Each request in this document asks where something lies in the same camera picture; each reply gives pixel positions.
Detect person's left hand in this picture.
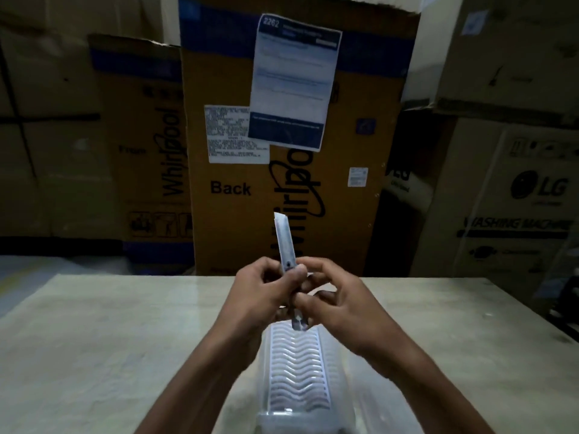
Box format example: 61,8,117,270
222,257,308,358

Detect person's right hand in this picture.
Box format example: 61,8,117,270
290,256,401,360

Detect person's left forearm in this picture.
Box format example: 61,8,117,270
134,330,265,434

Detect person's right forearm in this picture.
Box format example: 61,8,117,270
359,329,496,434

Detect clear plastic slotted box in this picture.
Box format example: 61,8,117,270
255,322,359,434

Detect large orange blue-banded cardboard box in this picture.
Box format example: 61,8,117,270
177,0,422,277

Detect white printed label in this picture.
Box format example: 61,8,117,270
204,105,271,165

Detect narrow orange blue-banded cardboard box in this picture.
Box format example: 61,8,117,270
87,33,196,275

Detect blue and white paper sheet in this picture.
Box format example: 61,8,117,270
247,13,343,153

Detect brown black-printed cardboard box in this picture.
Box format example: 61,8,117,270
408,116,579,314

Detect pale brown cardboard box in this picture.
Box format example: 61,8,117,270
402,0,579,128

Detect plain brown strapped cardboard box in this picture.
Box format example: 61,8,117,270
0,0,182,242

